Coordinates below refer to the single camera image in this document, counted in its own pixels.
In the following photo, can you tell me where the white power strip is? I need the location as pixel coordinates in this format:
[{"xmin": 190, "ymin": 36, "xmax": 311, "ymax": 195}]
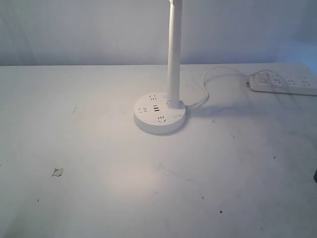
[{"xmin": 248, "ymin": 70, "xmax": 317, "ymax": 96}]

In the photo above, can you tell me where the white power cable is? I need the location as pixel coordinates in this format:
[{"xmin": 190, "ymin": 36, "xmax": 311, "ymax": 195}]
[{"xmin": 185, "ymin": 66, "xmax": 261, "ymax": 109}]

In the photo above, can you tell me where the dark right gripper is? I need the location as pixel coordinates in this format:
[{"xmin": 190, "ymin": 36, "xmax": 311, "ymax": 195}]
[{"xmin": 313, "ymin": 170, "xmax": 317, "ymax": 183}]

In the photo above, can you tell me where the white desk lamp with sockets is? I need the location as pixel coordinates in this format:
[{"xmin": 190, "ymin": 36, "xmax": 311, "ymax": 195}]
[{"xmin": 134, "ymin": 0, "xmax": 186, "ymax": 135}]

